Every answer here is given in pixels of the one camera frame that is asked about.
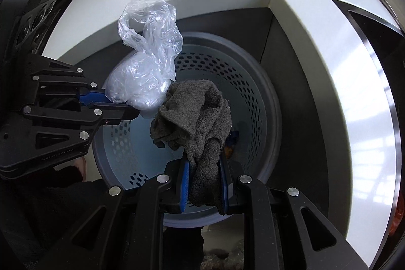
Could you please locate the clear plastic bag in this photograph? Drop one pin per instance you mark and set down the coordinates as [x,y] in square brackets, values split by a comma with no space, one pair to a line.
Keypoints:
[148,36]

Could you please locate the grey cloth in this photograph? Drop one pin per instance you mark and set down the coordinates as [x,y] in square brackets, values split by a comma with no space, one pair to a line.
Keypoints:
[196,118]

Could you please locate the grey perforated wastebasket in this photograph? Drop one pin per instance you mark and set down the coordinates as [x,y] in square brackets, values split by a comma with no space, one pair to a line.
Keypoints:
[250,93]

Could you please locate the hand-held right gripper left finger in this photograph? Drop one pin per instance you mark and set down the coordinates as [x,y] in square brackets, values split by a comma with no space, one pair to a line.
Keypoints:
[185,187]

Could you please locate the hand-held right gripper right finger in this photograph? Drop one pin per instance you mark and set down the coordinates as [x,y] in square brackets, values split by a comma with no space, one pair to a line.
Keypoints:
[225,194]

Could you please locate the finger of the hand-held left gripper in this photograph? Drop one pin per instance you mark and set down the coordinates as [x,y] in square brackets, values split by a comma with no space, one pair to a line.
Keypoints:
[91,97]
[110,115]

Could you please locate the stainless steel sink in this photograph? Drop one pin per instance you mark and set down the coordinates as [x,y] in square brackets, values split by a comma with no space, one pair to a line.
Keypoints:
[373,36]

